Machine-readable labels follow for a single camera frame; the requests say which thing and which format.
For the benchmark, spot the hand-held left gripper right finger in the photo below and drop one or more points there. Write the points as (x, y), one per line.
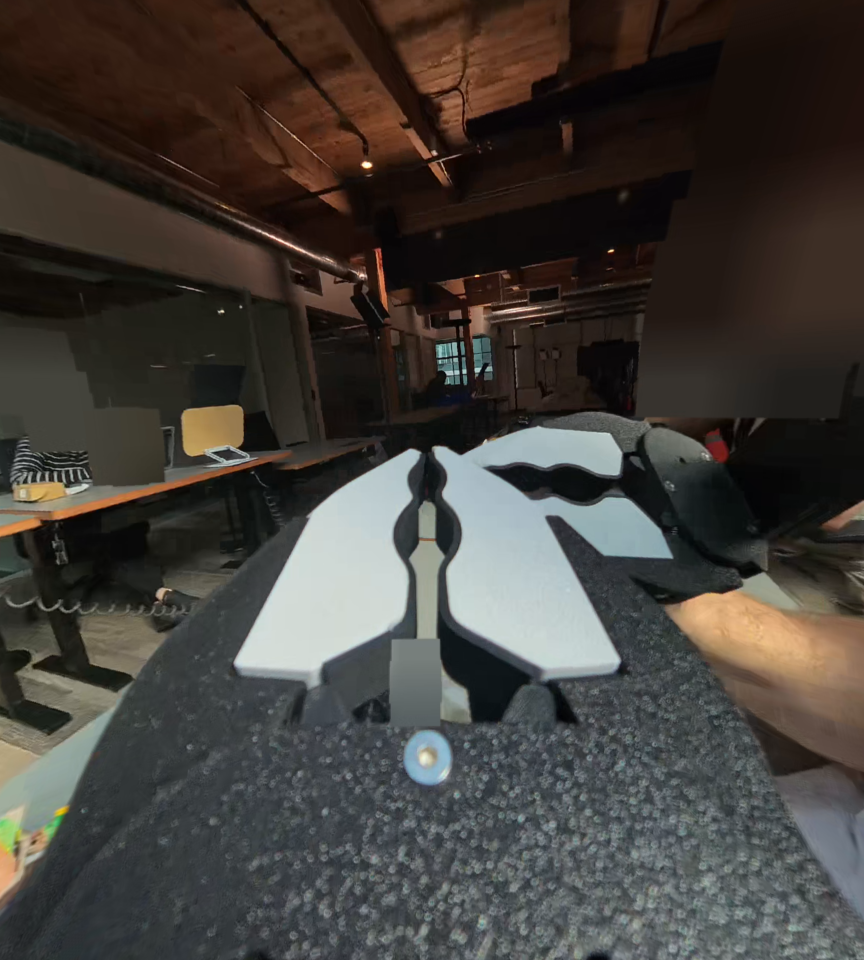
(529, 593)

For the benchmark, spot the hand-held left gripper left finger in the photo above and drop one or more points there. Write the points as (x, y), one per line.
(327, 593)

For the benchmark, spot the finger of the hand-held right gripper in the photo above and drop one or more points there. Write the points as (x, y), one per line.
(567, 450)
(627, 528)

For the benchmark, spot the person's right forearm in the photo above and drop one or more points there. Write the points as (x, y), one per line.
(807, 675)

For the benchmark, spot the dark framed window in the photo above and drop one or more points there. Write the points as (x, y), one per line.
(459, 360)

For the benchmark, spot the open white laptop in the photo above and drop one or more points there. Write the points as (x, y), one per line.
(227, 455)

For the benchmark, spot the wooden seat chair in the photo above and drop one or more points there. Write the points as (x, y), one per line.
(212, 428)

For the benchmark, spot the long wood edged desk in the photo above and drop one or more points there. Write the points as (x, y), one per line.
(132, 488)

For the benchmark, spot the black hanging monitor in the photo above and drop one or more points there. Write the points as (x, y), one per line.
(369, 305)

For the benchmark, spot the striped black white cloth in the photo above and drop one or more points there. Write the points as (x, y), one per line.
(50, 462)

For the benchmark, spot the large plain white paper bag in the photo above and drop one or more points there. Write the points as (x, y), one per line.
(852, 848)

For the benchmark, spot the long ceiling duct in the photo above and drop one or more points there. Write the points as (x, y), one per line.
(147, 188)

